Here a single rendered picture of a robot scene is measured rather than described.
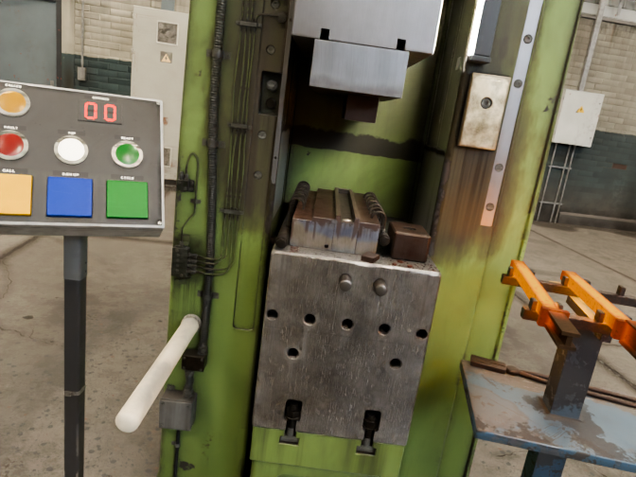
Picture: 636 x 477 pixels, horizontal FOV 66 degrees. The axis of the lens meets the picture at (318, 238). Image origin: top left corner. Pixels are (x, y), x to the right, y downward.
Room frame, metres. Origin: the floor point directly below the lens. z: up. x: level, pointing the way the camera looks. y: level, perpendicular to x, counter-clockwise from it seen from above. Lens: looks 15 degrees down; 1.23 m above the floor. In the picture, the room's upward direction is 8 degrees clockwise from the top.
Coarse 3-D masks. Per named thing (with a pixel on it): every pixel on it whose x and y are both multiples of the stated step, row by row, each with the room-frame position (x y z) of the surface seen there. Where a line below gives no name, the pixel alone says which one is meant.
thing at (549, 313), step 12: (516, 264) 1.12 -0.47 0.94; (516, 276) 1.08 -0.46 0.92; (528, 276) 1.03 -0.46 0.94; (528, 288) 0.96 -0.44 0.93; (540, 288) 0.96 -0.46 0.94; (540, 300) 0.88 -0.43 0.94; (552, 300) 0.89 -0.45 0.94; (540, 312) 0.82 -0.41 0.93; (552, 312) 0.81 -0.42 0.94; (564, 312) 0.81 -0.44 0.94; (540, 324) 0.82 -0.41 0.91; (552, 324) 0.80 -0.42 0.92; (564, 324) 0.76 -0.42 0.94; (552, 336) 0.76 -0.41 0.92; (564, 336) 0.74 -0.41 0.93; (576, 336) 0.73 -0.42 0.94; (564, 348) 0.73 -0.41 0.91
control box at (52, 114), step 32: (32, 96) 0.95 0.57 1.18; (64, 96) 0.98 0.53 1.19; (96, 96) 1.01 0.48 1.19; (0, 128) 0.90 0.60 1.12; (32, 128) 0.93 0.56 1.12; (64, 128) 0.95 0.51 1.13; (96, 128) 0.98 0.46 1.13; (128, 128) 1.01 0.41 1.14; (160, 128) 1.04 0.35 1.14; (0, 160) 0.87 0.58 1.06; (32, 160) 0.90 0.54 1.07; (64, 160) 0.92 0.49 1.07; (96, 160) 0.95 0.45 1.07; (160, 160) 1.00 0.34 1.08; (32, 192) 0.87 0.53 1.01; (96, 192) 0.92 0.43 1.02; (160, 192) 0.97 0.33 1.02; (0, 224) 0.83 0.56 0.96; (32, 224) 0.85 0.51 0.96; (64, 224) 0.87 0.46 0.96; (96, 224) 0.89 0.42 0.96; (128, 224) 0.92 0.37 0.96; (160, 224) 0.94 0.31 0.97
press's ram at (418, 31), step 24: (312, 0) 1.10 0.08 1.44; (336, 0) 1.10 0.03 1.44; (360, 0) 1.10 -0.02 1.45; (384, 0) 1.10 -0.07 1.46; (408, 0) 1.10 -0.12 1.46; (432, 0) 1.10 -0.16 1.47; (312, 24) 1.10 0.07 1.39; (336, 24) 1.10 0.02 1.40; (360, 24) 1.10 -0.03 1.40; (384, 24) 1.10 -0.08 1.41; (408, 24) 1.10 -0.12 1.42; (432, 24) 1.10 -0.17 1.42; (312, 48) 1.29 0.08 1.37; (408, 48) 1.10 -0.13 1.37; (432, 48) 1.10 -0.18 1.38
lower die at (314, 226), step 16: (320, 192) 1.44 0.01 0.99; (336, 192) 1.42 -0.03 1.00; (352, 192) 1.46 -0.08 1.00; (320, 208) 1.20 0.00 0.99; (336, 208) 1.18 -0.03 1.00; (304, 224) 1.10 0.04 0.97; (320, 224) 1.10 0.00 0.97; (336, 224) 1.10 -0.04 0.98; (352, 224) 1.10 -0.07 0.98; (368, 224) 1.10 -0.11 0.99; (304, 240) 1.10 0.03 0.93; (320, 240) 1.10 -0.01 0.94; (336, 240) 1.10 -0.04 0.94; (352, 240) 1.10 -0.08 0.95; (368, 240) 1.10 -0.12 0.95
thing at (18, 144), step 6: (0, 138) 0.89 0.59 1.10; (6, 138) 0.89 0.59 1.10; (12, 138) 0.90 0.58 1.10; (18, 138) 0.90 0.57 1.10; (0, 144) 0.89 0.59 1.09; (6, 144) 0.89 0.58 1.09; (12, 144) 0.89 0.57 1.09; (18, 144) 0.90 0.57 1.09; (0, 150) 0.88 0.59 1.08; (6, 150) 0.88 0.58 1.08; (12, 150) 0.89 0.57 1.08; (18, 150) 0.89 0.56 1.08
